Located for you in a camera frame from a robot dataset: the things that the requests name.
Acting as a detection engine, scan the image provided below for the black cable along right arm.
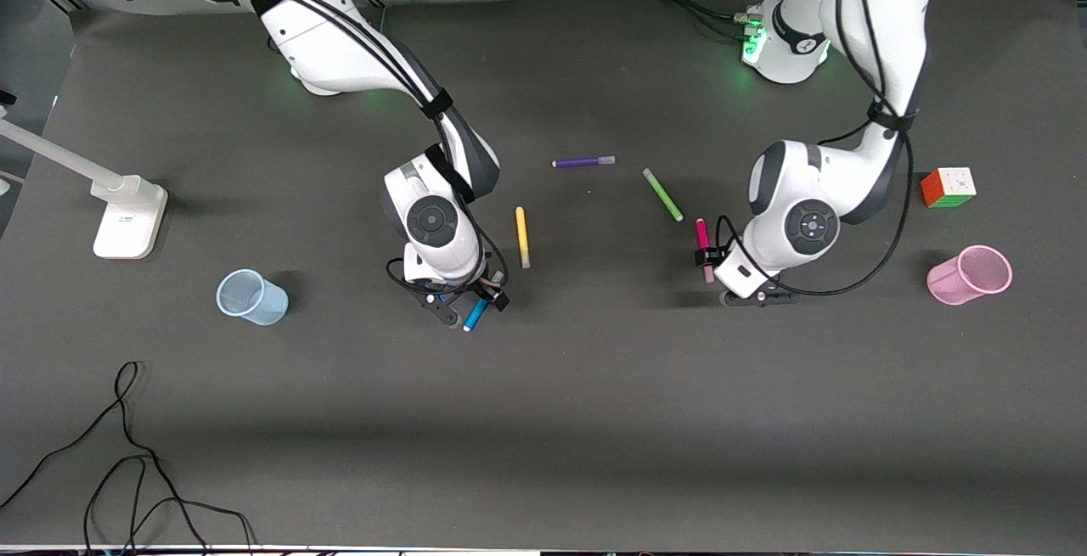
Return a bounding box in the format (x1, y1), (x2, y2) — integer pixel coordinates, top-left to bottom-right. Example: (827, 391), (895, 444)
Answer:
(125, 0), (512, 311)

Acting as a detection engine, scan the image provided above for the black left arm base cable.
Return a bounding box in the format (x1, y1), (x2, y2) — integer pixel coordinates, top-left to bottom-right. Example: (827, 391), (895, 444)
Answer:
(641, 0), (765, 43)

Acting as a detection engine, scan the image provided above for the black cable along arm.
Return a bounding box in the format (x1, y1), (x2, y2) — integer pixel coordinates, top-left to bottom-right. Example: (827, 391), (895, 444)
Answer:
(125, 0), (512, 311)
(716, 0), (916, 297)

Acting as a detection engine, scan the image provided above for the pink marker pen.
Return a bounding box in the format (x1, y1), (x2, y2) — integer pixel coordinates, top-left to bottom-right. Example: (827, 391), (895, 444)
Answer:
(696, 217), (717, 284)

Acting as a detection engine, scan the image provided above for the colourful puzzle cube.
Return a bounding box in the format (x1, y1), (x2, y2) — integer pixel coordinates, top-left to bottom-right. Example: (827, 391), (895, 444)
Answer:
(920, 167), (977, 209)

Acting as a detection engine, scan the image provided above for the thin black loose cable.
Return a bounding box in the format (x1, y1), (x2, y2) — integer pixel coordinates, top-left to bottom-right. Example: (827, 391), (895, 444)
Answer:
(0, 361), (256, 556)

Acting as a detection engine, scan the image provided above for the translucent pink plastic cup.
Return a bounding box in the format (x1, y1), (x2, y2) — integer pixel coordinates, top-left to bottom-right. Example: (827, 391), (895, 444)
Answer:
(926, 244), (1014, 306)

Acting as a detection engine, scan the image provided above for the translucent blue plastic cup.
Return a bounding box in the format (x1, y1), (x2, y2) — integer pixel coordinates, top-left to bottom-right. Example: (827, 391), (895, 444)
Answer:
(216, 268), (290, 326)

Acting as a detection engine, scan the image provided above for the green marker pen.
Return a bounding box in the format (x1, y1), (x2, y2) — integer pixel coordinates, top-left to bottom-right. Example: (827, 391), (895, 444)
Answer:
(642, 167), (684, 222)

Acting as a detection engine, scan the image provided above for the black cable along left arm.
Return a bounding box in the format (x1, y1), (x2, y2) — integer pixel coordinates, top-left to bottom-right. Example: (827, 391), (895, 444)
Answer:
(716, 0), (916, 297)

